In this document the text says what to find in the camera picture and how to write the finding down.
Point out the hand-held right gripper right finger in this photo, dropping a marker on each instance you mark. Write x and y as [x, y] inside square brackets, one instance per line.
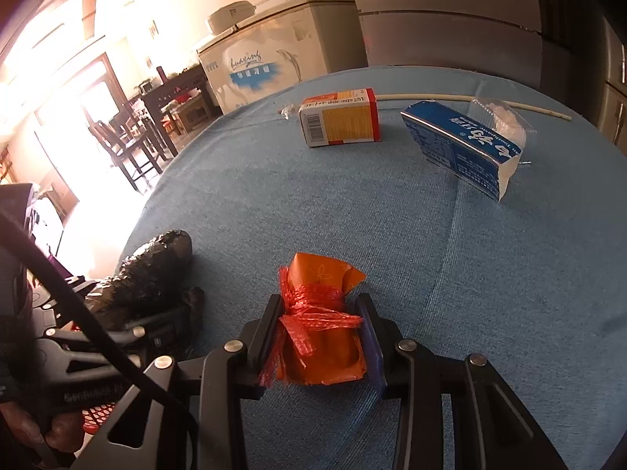
[374, 357]

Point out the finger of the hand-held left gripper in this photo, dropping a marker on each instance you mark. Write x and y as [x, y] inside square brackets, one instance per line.
[73, 289]
[161, 333]

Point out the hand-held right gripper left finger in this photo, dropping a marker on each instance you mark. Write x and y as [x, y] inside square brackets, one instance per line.
[267, 328]

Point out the orange packet with red net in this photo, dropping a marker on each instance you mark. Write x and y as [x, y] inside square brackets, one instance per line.
[323, 352]

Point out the black plastic bag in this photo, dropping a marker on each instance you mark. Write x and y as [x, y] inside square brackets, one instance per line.
[147, 269]

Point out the person's left hand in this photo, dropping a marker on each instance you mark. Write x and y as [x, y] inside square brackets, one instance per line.
[44, 435]

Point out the dark wooden chair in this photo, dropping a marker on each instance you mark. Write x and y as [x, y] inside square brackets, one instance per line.
[122, 152]

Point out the low wooden table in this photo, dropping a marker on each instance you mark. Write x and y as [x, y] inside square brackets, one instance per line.
[193, 112]

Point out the small clear plastic wrapper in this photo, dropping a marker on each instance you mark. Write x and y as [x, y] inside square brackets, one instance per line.
[288, 112]

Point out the orange and white box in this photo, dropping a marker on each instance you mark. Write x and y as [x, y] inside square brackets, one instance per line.
[348, 122]

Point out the dark wooden dining table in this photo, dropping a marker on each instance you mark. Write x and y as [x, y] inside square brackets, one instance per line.
[171, 88]

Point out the blue toothpaste box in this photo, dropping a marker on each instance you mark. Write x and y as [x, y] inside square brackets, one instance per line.
[450, 142]

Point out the white chest freezer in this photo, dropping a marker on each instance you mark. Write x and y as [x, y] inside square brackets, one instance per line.
[274, 63]

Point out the long white stick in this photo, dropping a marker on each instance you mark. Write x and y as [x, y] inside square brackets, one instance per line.
[431, 96]

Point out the clear bag with white tissue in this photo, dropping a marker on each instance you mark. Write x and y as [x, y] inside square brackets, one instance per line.
[507, 112]

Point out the white rice cooker on freezer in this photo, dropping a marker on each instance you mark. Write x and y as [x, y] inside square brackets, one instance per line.
[230, 14]

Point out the grey three-door refrigerator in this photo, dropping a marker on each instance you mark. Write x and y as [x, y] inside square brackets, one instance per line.
[441, 34]

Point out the silver two-door refrigerator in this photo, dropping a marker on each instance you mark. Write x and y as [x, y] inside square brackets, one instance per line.
[615, 83]

